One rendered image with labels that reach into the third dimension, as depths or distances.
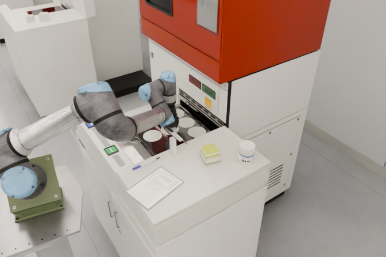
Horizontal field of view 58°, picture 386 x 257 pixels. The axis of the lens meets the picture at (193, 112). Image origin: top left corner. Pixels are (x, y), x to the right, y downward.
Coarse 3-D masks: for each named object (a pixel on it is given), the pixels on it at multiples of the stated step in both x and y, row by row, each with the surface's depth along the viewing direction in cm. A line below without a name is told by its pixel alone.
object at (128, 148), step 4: (124, 144) 184; (128, 144) 184; (124, 148) 181; (128, 148) 181; (132, 148) 181; (128, 152) 178; (132, 152) 178; (136, 152) 178; (128, 156) 176; (132, 156) 176; (136, 156) 176; (140, 156) 176; (132, 160) 173; (136, 160) 173; (140, 160) 173
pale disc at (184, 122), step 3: (180, 120) 198; (183, 120) 198; (186, 120) 198; (189, 120) 198; (192, 120) 198; (180, 123) 196; (183, 123) 196; (186, 123) 196; (189, 123) 196; (192, 123) 196; (180, 126) 194; (183, 126) 194; (186, 126) 194; (189, 126) 194
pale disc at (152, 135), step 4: (148, 132) 189; (152, 132) 189; (156, 132) 189; (144, 136) 186; (148, 136) 186; (152, 136) 186; (156, 136) 186; (160, 136) 186; (148, 140) 184; (152, 140) 184; (156, 140) 184
